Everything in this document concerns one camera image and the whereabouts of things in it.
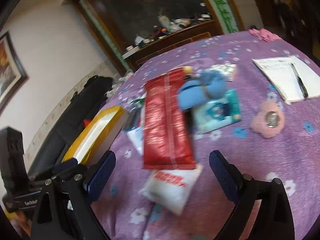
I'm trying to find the purple floral blanket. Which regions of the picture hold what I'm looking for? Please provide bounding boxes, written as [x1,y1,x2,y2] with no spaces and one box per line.
[90,29,320,240]

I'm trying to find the pink fluffy round mirror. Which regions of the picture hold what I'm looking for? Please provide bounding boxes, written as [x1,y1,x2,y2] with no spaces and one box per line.
[251,101,285,138]

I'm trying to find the green and white packet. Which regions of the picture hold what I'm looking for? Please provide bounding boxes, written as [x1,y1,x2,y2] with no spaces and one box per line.
[125,97,146,113]

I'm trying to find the clear plastic bags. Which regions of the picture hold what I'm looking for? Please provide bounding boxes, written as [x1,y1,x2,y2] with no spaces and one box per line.
[106,71,134,98]

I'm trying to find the framed wall picture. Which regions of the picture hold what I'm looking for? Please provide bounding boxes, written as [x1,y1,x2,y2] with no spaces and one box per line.
[0,31,29,113]

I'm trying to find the white packet with grey print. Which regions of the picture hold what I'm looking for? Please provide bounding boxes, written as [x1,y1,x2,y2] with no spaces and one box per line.
[126,126,145,155]

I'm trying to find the yellow box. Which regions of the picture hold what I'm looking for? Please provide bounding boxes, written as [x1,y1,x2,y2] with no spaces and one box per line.
[61,105,128,165]

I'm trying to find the clutter of small items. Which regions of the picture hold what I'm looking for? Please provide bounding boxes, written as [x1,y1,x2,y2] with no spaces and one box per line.
[125,14,213,52]

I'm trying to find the black pen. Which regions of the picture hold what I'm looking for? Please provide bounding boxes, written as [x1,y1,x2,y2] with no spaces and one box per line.
[290,63,308,98]

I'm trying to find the bamboo painted panel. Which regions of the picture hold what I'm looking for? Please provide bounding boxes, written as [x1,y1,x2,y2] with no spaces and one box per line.
[195,0,240,34]

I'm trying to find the blue plush toy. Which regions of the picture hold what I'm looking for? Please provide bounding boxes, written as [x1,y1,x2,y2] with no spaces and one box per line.
[177,69,227,112]

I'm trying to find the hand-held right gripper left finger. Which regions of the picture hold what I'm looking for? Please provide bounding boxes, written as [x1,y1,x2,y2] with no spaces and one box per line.
[30,150,117,240]

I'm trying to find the white flat box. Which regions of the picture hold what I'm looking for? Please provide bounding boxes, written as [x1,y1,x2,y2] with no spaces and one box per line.
[252,55,319,103]

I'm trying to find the white floral tissue packet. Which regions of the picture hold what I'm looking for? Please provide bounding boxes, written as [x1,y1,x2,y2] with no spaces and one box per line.
[210,64,237,82]

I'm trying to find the black bag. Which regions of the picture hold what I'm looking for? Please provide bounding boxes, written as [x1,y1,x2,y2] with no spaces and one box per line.
[27,75,114,180]

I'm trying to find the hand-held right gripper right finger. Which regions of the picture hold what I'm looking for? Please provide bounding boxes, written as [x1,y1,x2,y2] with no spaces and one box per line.
[209,150,295,240]

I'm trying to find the teal tissue packet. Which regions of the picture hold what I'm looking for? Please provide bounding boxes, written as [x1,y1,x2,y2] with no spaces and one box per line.
[194,89,242,133]

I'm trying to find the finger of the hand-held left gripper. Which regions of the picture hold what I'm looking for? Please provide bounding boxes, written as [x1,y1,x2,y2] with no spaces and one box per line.
[51,158,83,180]

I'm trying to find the red foil packet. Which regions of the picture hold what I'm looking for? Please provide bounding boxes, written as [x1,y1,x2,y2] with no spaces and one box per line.
[142,67,197,170]

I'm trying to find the pink cloth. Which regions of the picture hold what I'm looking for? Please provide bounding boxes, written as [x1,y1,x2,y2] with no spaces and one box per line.
[249,27,282,42]

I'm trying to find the white packet with red print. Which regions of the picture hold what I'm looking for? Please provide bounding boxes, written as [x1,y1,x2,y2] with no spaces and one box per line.
[138,164,203,216]

